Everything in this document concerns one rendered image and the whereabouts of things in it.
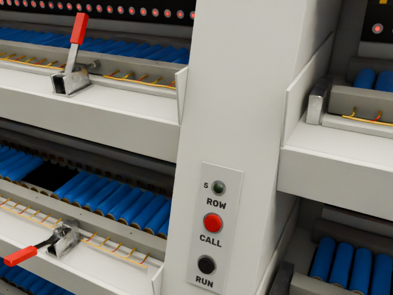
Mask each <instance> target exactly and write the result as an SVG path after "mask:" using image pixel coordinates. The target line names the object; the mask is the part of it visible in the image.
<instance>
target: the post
mask: <svg viewBox="0 0 393 295"><path fill-rule="evenodd" d="M341 6H342V0H196V8H195V17H194V27H193V33H192V42H191V51H190V56H189V66H188V75H187V84H186V89H185V99H184V108H183V113H182V122H181V132H180V141H179V147H178V156H177V165H176V171H175V180H174V189H173V198H172V203H171V213H170V222H169V227H168V237H167V246H166V255H165V261H164V270H163V279H162V285H161V294H160V295H220V294H217V293H215V292H213V291H210V290H208V289H205V288H203V287H201V286H198V285H195V284H193V283H191V282H188V281H186V275H187V267H188V258H189V250H190V246H191V237H192V229H193V224H194V216H195V208H196V203H197V195H198V187H199V178H200V173H201V166H202V162H207V163H212V164H216V165H218V166H223V167H227V168H230V169H235V170H239V171H243V180H242V186H241V190H240V197H239V204H238V208H237V215H236V222H235V228H234V233H233V239H232V246H231V250H230V257H229V264H228V268H227V275H226V281H225V289H224V293H223V295H255V293H256V291H257V289H258V286H259V284H260V282H261V280H262V277H263V275H264V272H265V271H266V268H267V266H268V263H269V261H270V259H271V257H272V254H273V252H274V249H275V247H276V246H277V243H278V240H279V238H280V236H281V234H282V231H283V229H284V227H285V224H286V223H287V220H288V218H289V215H290V213H291V211H292V209H293V206H294V204H295V202H296V200H297V197H298V196H297V195H293V194H289V193H285V192H282V191H278V190H276V186H277V175H278V163H279V156H280V144H281V132H282V121H283V114H284V102H285V91H286V90H287V88H288V87H289V86H290V85H291V83H292V82H293V81H294V80H295V78H296V77H297V75H298V74H299V73H300V72H301V70H302V69H303V68H304V67H305V65H306V64H307V62H308V61H309V60H310V59H311V57H312V56H313V55H314V54H315V52H316V51H317V49H318V48H319V47H320V46H321V44H322V43H323V42H324V41H325V39H326V38H327V37H328V36H329V34H330V33H331V32H332V31H333V32H334V35H333V42H332V49H333V44H334V40H335V34H336V29H337V24H338V20H339V15H340V9H341ZM332 49H331V54H332ZM331 54H330V57H331Z"/></svg>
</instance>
